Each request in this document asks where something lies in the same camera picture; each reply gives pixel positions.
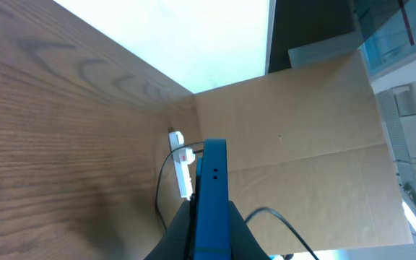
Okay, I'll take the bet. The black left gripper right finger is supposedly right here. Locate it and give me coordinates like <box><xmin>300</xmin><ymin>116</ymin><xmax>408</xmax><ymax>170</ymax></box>
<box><xmin>228</xmin><ymin>201</ymin><xmax>270</xmax><ymax>260</ymax></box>

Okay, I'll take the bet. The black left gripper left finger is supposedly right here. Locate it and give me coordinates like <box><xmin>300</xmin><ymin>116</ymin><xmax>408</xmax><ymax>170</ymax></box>
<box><xmin>144</xmin><ymin>201</ymin><xmax>193</xmax><ymax>260</ymax></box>

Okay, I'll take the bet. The blue Galaxy smartphone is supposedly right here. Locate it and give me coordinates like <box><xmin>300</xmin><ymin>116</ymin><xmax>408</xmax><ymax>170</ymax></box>
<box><xmin>194</xmin><ymin>139</ymin><xmax>231</xmax><ymax>260</ymax></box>

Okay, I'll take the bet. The white power strip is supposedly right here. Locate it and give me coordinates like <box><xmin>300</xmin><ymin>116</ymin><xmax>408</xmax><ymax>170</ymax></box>
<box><xmin>168</xmin><ymin>131</ymin><xmax>196</xmax><ymax>200</ymax></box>

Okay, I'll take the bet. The brown cardboard right panel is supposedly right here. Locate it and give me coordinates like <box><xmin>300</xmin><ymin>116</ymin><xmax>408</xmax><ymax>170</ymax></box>
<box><xmin>196</xmin><ymin>52</ymin><xmax>412</xmax><ymax>254</ymax></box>

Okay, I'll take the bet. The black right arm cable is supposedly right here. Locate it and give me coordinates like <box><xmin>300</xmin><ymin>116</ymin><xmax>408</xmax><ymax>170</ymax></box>
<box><xmin>244</xmin><ymin>207</ymin><xmax>321</xmax><ymax>260</ymax></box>

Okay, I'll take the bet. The black charger cable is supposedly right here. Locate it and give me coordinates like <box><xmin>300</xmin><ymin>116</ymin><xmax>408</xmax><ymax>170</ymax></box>
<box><xmin>155</xmin><ymin>140</ymin><xmax>206</xmax><ymax>232</ymax></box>

